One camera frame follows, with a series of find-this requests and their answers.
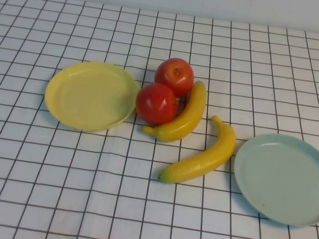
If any yellow round plate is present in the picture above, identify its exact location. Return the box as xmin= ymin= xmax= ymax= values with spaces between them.
xmin=39 ymin=53 xmax=143 ymax=139

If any white checked tablecloth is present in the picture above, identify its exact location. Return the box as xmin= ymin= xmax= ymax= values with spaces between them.
xmin=0 ymin=0 xmax=319 ymax=239

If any pale green round plate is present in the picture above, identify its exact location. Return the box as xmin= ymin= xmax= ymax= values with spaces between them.
xmin=225 ymin=127 xmax=319 ymax=231

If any long yellow green-tipped banana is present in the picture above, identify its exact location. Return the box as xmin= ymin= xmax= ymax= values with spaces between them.
xmin=158 ymin=107 xmax=240 ymax=193

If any red apple with yellowish top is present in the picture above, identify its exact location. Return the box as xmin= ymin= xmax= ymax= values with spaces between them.
xmin=152 ymin=55 xmax=198 ymax=99

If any short yellow banana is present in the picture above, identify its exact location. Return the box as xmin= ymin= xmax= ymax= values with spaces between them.
xmin=140 ymin=72 xmax=210 ymax=148

